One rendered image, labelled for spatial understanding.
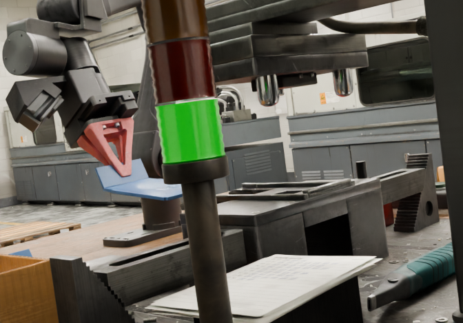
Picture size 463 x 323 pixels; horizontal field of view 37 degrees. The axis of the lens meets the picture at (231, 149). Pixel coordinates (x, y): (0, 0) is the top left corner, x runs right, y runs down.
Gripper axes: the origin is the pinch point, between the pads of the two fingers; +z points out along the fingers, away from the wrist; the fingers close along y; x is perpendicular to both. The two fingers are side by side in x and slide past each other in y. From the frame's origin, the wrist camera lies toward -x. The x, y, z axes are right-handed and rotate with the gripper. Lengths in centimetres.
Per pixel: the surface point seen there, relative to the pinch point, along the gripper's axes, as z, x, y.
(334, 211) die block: 19.1, 2.2, 27.5
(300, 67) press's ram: 6.1, 0.3, 33.9
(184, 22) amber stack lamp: 9, -23, 47
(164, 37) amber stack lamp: 9, -24, 46
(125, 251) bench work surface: 7.7, 2.3, -11.2
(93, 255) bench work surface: 6.4, -1.4, -13.6
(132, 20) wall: -542, 648, -756
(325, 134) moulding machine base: -110, 443, -332
